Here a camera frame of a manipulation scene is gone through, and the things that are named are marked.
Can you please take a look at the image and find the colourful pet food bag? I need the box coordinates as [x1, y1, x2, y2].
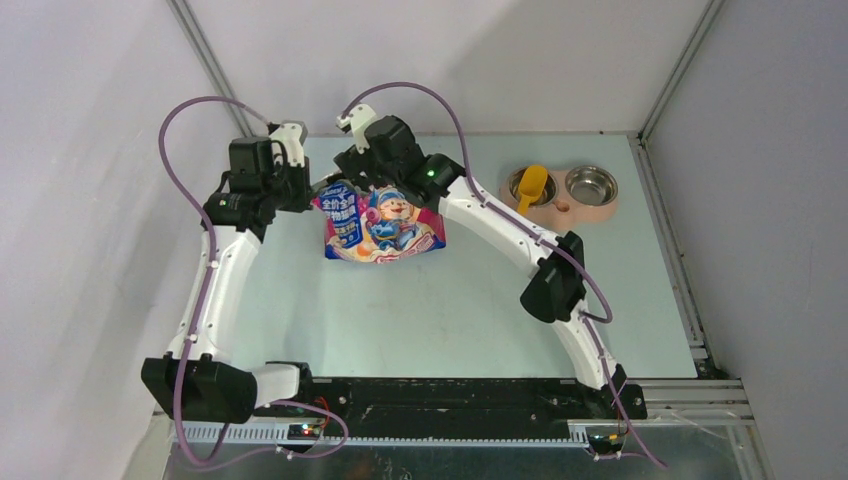
[312, 181, 447, 264]

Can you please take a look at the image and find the pink double bowl stand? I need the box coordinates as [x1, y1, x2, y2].
[523, 168, 618, 233]

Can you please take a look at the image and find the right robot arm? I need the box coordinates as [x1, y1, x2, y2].
[334, 106, 635, 421]

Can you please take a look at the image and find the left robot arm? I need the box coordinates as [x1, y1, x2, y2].
[141, 134, 316, 424]

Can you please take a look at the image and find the yellow plastic scoop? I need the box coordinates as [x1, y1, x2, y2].
[516, 165, 548, 215]

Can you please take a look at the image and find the left steel bowl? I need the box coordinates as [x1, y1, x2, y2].
[506, 165, 556, 208]

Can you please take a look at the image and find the steel bowl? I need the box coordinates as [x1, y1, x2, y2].
[506, 165, 556, 208]
[564, 165, 619, 207]

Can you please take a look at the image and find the right steel bowl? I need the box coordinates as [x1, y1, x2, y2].
[564, 165, 619, 207]

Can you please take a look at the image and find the left electronics board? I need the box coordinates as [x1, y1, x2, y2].
[286, 423, 323, 442]

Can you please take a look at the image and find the electronics board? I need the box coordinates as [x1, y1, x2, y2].
[584, 431, 629, 461]
[286, 423, 323, 442]

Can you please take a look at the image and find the right electronics board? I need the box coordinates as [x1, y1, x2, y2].
[584, 431, 629, 461]

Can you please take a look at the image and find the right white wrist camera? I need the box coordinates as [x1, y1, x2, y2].
[335, 103, 378, 153]

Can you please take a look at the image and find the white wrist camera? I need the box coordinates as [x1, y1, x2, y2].
[335, 103, 378, 153]
[267, 121, 308, 168]

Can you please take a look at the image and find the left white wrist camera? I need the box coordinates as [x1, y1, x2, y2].
[267, 121, 308, 168]

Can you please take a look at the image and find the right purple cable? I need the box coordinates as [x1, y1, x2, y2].
[341, 81, 667, 468]

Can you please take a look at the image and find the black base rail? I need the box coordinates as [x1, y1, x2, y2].
[254, 377, 620, 441]

